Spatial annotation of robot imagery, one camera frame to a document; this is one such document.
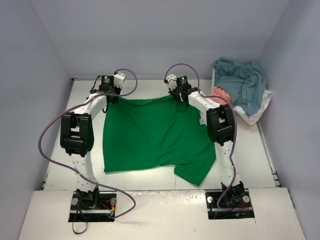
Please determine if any white laundry basket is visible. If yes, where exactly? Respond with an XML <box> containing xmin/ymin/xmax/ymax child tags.
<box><xmin>211</xmin><ymin>68</ymin><xmax>249</xmax><ymax>118</ymax></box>

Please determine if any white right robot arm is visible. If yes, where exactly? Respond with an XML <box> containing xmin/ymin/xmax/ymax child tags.
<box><xmin>164</xmin><ymin>74</ymin><xmax>245</xmax><ymax>206</ymax></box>

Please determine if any pink t shirt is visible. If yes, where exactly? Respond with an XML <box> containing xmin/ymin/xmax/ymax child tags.
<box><xmin>211</xmin><ymin>86</ymin><xmax>232</xmax><ymax>105</ymax></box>

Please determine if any black loop cable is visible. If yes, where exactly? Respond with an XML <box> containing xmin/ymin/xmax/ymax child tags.
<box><xmin>71</xmin><ymin>208</ymin><xmax>89</xmax><ymax>235</ymax></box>

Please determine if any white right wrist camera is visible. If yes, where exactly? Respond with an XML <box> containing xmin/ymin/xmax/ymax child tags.
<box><xmin>164</xmin><ymin>74</ymin><xmax>177</xmax><ymax>91</ymax></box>

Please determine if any green t shirt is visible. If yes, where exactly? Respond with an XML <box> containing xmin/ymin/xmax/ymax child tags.
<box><xmin>102</xmin><ymin>95</ymin><xmax>216</xmax><ymax>186</ymax></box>

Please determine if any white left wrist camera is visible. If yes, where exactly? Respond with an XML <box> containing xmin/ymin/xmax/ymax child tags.
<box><xmin>113</xmin><ymin>72</ymin><xmax>126</xmax><ymax>89</ymax></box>

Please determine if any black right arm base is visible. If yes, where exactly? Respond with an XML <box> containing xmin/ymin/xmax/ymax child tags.
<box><xmin>205</xmin><ymin>189</ymin><xmax>255</xmax><ymax>220</ymax></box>

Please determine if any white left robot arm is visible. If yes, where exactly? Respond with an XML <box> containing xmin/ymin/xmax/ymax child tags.
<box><xmin>60</xmin><ymin>72</ymin><xmax>126</xmax><ymax>210</ymax></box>

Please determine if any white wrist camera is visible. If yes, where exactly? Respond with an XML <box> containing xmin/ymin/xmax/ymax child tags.
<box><xmin>113</xmin><ymin>72</ymin><xmax>126</xmax><ymax>89</ymax></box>
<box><xmin>164</xmin><ymin>74</ymin><xmax>177</xmax><ymax>91</ymax></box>

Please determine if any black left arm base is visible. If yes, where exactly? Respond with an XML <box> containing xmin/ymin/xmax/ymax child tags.
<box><xmin>68</xmin><ymin>191</ymin><xmax>117</xmax><ymax>223</ymax></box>

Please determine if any grey-blue t shirt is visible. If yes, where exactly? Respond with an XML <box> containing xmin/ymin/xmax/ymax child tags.
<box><xmin>212</xmin><ymin>57</ymin><xmax>267</xmax><ymax>116</ymax></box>

